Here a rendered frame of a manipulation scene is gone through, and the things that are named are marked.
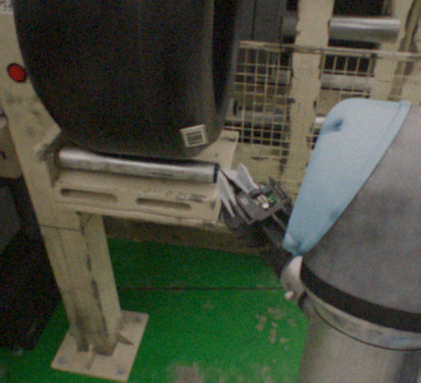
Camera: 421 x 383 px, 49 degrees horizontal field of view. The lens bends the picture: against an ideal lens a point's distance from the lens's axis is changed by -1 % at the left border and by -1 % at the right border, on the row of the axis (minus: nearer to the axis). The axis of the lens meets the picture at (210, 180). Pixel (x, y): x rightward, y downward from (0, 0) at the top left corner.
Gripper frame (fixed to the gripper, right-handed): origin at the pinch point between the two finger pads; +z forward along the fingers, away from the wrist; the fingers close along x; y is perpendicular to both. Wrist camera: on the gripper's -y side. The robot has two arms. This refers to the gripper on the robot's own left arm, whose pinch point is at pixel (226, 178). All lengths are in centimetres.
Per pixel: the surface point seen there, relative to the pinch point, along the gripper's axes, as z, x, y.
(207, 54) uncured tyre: 10.5, -6.1, 15.6
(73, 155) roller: 31.1, 20.2, -7.3
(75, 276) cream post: 38, 39, -54
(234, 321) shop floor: 22, 4, -108
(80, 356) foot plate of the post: 35, 57, -92
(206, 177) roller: 12.3, -0.3, -12.6
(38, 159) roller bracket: 31.4, 26.4, -4.0
